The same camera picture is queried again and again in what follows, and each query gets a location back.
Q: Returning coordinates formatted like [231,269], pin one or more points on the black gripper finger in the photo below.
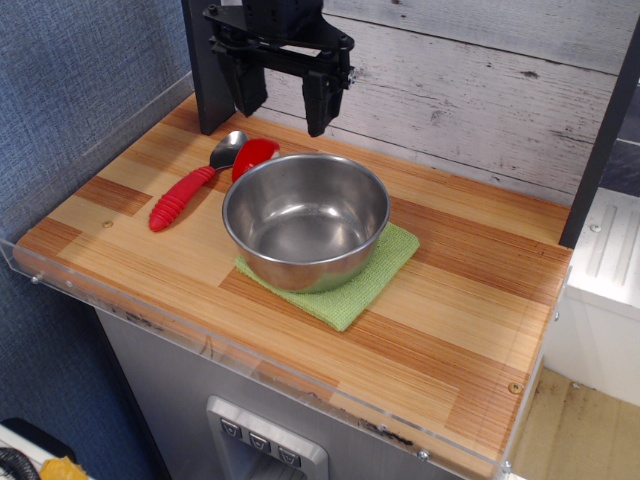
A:
[245,78]
[322,98]

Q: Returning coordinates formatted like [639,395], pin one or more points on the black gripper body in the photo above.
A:
[290,37]

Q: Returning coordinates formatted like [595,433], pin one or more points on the red toy hotdog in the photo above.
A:
[252,153]

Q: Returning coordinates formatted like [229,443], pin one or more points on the stainless steel bowl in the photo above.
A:
[306,222]

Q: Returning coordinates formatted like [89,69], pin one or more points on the green cloth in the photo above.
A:
[341,306]

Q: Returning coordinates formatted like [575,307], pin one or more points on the clear acrylic table guard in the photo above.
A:
[437,365]

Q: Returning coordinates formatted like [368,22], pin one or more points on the grey toy fridge cabinet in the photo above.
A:
[172,384]

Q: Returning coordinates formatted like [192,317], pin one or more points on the silver dispenser panel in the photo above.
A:
[251,447]

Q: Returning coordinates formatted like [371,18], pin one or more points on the white side cabinet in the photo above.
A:
[593,337]

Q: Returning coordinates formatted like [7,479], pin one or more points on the yellow object at corner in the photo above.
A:
[62,469]

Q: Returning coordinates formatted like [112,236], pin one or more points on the red handled metal spoon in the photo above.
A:
[174,201]

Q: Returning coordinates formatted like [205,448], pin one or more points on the dark right frame post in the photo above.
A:
[605,140]

